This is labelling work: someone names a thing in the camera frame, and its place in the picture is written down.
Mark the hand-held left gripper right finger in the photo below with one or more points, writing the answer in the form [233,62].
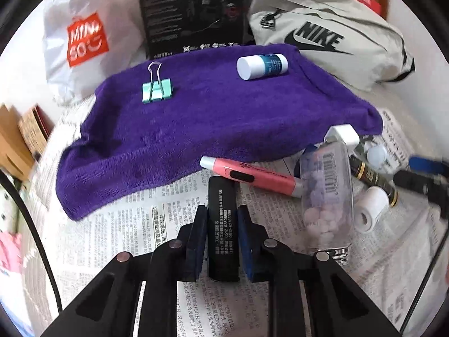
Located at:
[246,242]

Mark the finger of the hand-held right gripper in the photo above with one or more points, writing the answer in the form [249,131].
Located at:
[417,186]
[424,165]

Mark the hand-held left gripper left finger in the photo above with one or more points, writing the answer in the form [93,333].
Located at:
[197,238]

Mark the slim black box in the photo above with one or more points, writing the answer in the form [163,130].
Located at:
[222,217]

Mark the translucent round cap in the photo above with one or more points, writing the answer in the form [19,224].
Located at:
[377,156]

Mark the white cylinder cap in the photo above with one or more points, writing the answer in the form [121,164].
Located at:
[371,207]

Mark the pink pen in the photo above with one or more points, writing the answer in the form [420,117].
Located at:
[259,177]

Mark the clear bottle of tablets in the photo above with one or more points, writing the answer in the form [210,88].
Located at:
[326,217]

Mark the white charger plug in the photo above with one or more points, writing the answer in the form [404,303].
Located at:
[345,135]

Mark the newspaper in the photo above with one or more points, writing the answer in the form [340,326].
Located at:
[122,224]

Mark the purple towel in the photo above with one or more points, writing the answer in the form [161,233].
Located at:
[210,112]

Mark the green binder clip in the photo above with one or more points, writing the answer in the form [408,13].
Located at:
[158,91]

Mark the grey sling bag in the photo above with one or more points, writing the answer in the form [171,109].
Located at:
[333,14]

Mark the white bottle with blue label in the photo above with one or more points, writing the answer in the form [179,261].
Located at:
[259,66]

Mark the pink cloth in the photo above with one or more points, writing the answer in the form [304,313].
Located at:
[10,252]

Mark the white dotted cloth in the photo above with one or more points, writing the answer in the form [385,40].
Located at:
[8,207]

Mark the brown patterned book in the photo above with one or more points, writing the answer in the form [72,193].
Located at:
[35,130]

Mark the wooden rack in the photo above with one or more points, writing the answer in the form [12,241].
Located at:
[10,140]

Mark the black headphone box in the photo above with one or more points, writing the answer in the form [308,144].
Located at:
[182,7]

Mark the white shopping bag orange logo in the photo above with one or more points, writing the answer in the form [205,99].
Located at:
[87,14]

